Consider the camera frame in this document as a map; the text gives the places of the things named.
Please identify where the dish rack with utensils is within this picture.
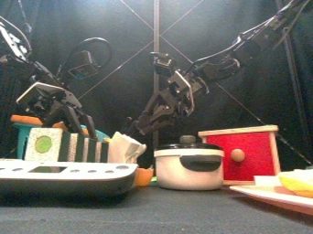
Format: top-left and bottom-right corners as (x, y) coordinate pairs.
(8, 114), (111, 160)

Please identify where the black stick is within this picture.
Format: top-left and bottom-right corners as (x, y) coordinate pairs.
(121, 116), (135, 135)
(129, 122), (142, 137)

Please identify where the yellow toy food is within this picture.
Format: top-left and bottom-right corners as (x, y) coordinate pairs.
(277, 168), (313, 199)

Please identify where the vertical metal frame pole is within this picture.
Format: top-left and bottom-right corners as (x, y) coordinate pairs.
(151, 0), (162, 151)

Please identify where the white paper napkin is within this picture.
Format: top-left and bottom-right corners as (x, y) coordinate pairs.
(105, 131), (149, 165)

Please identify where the white grey toy tray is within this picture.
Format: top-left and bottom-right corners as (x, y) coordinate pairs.
(0, 158), (141, 197)

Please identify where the slanted black frame pole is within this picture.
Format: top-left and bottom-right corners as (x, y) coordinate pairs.
(280, 30), (313, 154)

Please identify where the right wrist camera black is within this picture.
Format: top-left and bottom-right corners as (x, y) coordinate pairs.
(150, 51), (178, 78)

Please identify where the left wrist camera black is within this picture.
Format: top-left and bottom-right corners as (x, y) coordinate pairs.
(66, 49), (102, 80)

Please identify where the white sushi piece green centre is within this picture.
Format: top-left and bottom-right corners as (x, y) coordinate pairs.
(24, 127), (64, 162)

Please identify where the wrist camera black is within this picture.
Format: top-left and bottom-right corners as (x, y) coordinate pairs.
(150, 51), (178, 78)
(66, 49), (102, 80)

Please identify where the black white striped sushi roll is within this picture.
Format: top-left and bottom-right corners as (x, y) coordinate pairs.
(59, 132), (110, 164)

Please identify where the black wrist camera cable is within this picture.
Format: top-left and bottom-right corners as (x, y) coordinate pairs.
(60, 37), (114, 80)

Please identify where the red wooden drawer box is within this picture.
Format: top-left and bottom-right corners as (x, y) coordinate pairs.
(197, 124), (283, 186)

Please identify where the white toy pot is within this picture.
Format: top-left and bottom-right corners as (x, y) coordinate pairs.
(153, 147), (226, 192)

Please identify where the black pot lid with knob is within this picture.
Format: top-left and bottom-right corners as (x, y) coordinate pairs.
(155, 134), (224, 151)

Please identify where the small white block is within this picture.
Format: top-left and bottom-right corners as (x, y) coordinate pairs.
(252, 175), (284, 187)

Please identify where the orange toy cup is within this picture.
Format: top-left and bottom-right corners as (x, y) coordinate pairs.
(134, 166), (155, 187)

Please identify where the white plate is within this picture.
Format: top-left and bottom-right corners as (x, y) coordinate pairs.
(229, 184), (313, 216)

